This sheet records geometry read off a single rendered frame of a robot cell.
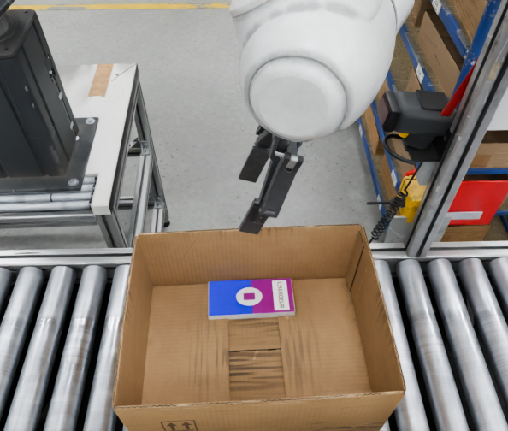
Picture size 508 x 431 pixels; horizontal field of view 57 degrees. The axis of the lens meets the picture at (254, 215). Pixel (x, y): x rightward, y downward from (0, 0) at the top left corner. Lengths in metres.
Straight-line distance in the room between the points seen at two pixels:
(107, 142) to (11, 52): 0.36
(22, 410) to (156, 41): 2.59
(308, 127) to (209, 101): 2.29
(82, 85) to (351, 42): 1.21
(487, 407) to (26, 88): 1.02
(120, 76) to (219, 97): 1.22
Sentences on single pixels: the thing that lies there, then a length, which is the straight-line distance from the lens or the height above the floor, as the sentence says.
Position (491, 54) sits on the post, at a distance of 0.74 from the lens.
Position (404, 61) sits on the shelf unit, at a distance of 2.00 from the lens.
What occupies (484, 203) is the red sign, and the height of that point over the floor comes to 0.86.
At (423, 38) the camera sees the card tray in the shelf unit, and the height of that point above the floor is 0.77.
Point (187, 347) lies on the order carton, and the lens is 0.88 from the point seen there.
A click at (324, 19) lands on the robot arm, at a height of 1.39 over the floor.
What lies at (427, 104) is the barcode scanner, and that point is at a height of 1.09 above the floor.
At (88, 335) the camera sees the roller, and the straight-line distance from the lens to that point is 0.95.
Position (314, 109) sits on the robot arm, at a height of 1.35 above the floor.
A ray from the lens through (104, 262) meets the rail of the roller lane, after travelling 1.02.
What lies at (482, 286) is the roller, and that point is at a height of 0.75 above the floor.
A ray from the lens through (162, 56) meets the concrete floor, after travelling 3.04.
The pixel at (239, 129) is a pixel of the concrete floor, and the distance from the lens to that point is 2.43.
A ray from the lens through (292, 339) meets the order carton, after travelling 0.88.
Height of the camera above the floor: 1.55
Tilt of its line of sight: 50 degrees down
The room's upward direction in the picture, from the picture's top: straight up
